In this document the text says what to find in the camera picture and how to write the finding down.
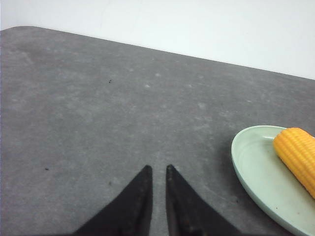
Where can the yellow corn cob piece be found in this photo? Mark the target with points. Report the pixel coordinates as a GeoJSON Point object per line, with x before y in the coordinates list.
{"type": "Point", "coordinates": [296, 149]}

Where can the light green plate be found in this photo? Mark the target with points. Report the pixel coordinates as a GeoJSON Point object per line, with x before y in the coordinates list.
{"type": "Point", "coordinates": [269, 182]}

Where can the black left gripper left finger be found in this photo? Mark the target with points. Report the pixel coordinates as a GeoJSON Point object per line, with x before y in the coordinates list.
{"type": "Point", "coordinates": [129, 214]}

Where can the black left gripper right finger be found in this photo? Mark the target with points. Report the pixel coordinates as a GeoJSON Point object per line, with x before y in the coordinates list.
{"type": "Point", "coordinates": [188, 214]}

